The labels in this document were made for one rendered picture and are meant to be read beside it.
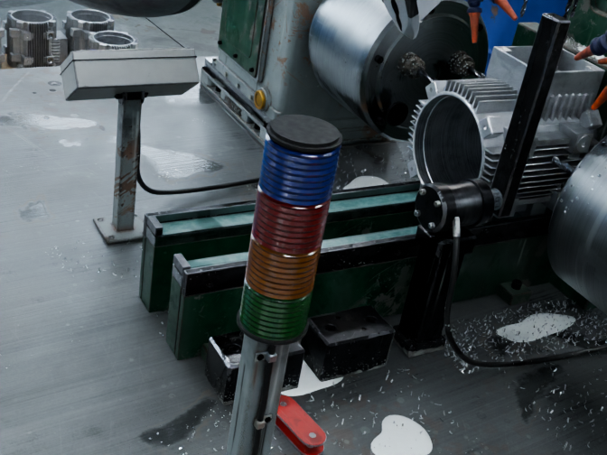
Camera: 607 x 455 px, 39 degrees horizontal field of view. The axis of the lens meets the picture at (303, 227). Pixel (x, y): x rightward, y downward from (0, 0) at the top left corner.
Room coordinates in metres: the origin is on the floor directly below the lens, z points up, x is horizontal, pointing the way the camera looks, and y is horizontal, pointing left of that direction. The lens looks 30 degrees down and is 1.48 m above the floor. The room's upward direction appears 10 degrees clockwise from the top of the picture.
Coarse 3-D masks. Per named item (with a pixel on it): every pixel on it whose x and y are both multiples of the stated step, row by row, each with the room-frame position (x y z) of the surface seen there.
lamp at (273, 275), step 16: (256, 240) 0.60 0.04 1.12; (256, 256) 0.60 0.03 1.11; (272, 256) 0.59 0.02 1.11; (288, 256) 0.59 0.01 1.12; (304, 256) 0.60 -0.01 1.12; (256, 272) 0.60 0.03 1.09; (272, 272) 0.59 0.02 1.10; (288, 272) 0.59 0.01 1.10; (304, 272) 0.60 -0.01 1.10; (256, 288) 0.60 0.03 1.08; (272, 288) 0.59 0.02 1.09; (288, 288) 0.59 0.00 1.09; (304, 288) 0.60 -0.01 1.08
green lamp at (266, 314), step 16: (256, 304) 0.59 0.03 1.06; (272, 304) 0.59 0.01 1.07; (288, 304) 0.59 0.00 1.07; (304, 304) 0.61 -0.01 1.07; (240, 320) 0.61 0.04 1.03; (256, 320) 0.59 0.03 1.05; (272, 320) 0.59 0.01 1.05; (288, 320) 0.59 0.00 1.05; (304, 320) 0.61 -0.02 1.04; (272, 336) 0.59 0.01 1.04; (288, 336) 0.59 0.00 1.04
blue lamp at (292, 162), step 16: (272, 144) 0.60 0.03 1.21; (272, 160) 0.60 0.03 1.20; (288, 160) 0.59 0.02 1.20; (304, 160) 0.59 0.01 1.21; (320, 160) 0.60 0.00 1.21; (336, 160) 0.61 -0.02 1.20; (272, 176) 0.60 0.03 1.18; (288, 176) 0.59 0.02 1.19; (304, 176) 0.59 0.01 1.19; (320, 176) 0.60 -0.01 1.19; (272, 192) 0.60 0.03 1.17; (288, 192) 0.59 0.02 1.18; (304, 192) 0.59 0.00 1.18; (320, 192) 0.60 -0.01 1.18
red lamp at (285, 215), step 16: (256, 208) 0.61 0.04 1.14; (272, 208) 0.59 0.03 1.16; (288, 208) 0.59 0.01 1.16; (304, 208) 0.59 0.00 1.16; (320, 208) 0.60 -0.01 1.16; (256, 224) 0.61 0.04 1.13; (272, 224) 0.59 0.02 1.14; (288, 224) 0.59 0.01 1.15; (304, 224) 0.59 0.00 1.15; (320, 224) 0.61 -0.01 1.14; (272, 240) 0.59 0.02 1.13; (288, 240) 0.59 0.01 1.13; (304, 240) 0.59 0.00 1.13; (320, 240) 0.61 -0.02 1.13
